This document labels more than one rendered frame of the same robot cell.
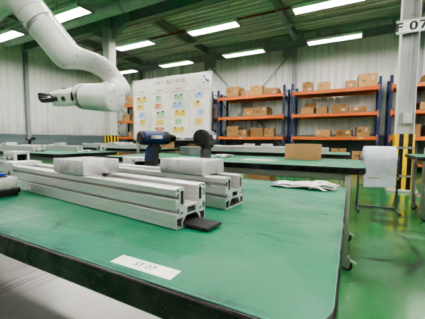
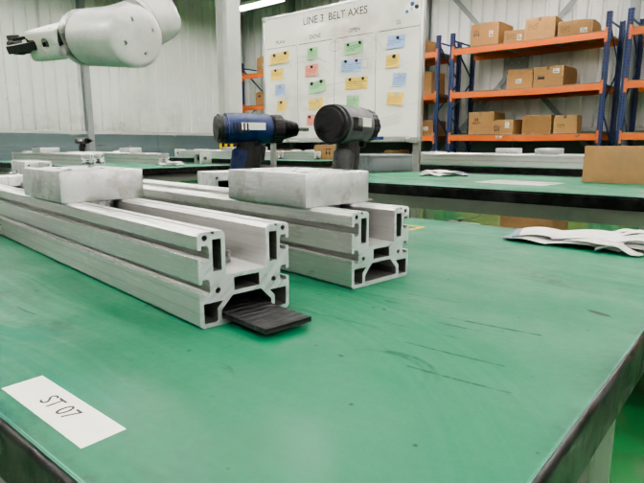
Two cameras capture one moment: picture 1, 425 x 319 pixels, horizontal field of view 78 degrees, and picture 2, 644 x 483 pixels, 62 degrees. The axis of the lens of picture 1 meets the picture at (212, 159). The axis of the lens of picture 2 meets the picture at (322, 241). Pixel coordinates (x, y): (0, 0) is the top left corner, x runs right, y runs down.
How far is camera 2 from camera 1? 17 cm
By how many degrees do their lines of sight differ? 14
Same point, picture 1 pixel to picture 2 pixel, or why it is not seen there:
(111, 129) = not seen: hidden behind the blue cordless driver
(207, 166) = (318, 186)
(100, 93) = (103, 25)
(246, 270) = (281, 445)
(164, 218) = (182, 300)
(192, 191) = (256, 241)
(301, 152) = (623, 167)
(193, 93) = (384, 37)
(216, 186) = (333, 233)
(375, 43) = not seen: outside the picture
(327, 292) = not seen: outside the picture
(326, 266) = (508, 457)
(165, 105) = (326, 67)
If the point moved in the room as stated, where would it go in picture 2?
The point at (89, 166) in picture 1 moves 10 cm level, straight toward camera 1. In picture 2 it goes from (74, 184) to (53, 191)
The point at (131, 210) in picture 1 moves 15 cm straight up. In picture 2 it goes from (131, 279) to (122, 131)
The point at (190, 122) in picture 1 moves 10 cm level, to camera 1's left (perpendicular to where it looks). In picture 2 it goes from (378, 103) to (363, 103)
